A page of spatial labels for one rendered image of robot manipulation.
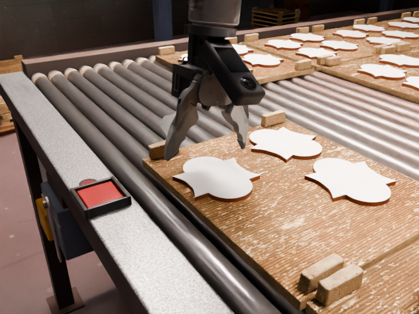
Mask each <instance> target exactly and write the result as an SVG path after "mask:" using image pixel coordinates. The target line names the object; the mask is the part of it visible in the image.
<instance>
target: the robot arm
mask: <svg viewBox="0 0 419 314"><path fill-rule="evenodd" d="M188 5H189V12H188V20H189V21H191V22H192V24H189V25H188V24H185V28H184V34H189V39H188V56H187V57H186V58H187V60H184V59H185V57H183V60H182V62H181V63H173V72H172V84H171V95H172V96H174V97H176V98H178V102H177V106H176V112H175V113H174V114H172V115H167V116H164V117H163V118H162V120H161V122H160V128H161V130H162V132H163V133H164V134H165V136H166V141H165V149H164V159H165V160H167V161H169V160H170V159H172V157H174V156H175V155H176V154H177V153H178V152H179V151H178V150H179V147H180V145H181V143H182V142H183V141H184V140H185V138H186V134H187V132H188V130H189V129H190V128H191V127H192V126H193V125H195V123H196V122H197V120H198V118H199V116H198V112H197V109H196V107H197V104H198V103H200V104H201V106H202V109H205V110H209V109H210V108H211V107H212V106H218V107H220V108H222V109H224V110H223V111H221V114H222V116H223V118H224V119H225V120H226V121H227V122H228V123H229V124H230V125H232V126H233V130H234V131H235V132H236V134H237V141H238V143H239V145H240V147H241V149H242V150H243V149H245V147H246V140H247V136H248V118H249V108H248V105H258V104H259V103H260V102H261V100H262V99H263V98H264V96H265V94H266V93H265V91H264V89H263V88H262V86H261V85H260V83H259V82H258V81H257V79H256V78H255V76H254V75H253V74H252V72H251V71H250V69H249V68H248V66H247V65H246V64H245V63H244V61H243V59H242V58H241V57H240V55H239V54H238V53H237V51H236V49H235V48H234V47H233V45H232V44H231V43H230V41H229V40H225V37H236V30H237V28H235V27H234V26H237V25H238V24H239V18H240V11H241V0H189V1H188Z"/></svg>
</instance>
